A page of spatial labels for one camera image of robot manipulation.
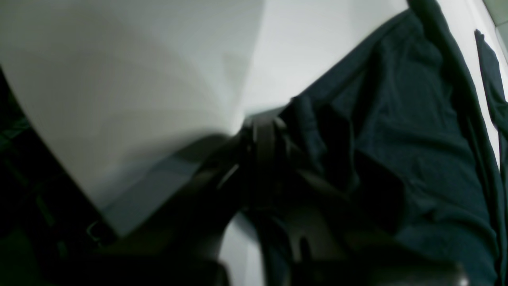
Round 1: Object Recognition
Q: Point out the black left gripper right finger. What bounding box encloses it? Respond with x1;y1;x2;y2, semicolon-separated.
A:
254;118;469;286

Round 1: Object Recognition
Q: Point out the black t-shirt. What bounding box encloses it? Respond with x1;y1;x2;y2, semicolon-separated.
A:
280;0;507;286

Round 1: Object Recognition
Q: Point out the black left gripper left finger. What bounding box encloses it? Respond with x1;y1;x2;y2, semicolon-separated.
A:
60;120;254;286

